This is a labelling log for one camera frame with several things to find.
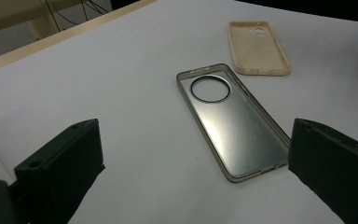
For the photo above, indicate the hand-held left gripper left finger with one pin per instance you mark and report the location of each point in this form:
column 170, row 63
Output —
column 62, row 168

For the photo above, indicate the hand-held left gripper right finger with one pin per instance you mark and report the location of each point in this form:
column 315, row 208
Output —
column 335, row 165

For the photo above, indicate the metal bracket with hole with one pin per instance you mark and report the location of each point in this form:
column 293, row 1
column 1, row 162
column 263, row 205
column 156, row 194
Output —
column 239, row 133

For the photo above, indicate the white table cover sheet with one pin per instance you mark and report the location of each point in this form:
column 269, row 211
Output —
column 105, row 77

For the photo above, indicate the light wooden table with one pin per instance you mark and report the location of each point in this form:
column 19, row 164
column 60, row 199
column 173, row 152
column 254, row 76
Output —
column 43, row 42

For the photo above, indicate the beige wooden shelf unit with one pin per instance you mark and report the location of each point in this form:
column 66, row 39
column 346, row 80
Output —
column 12, row 12

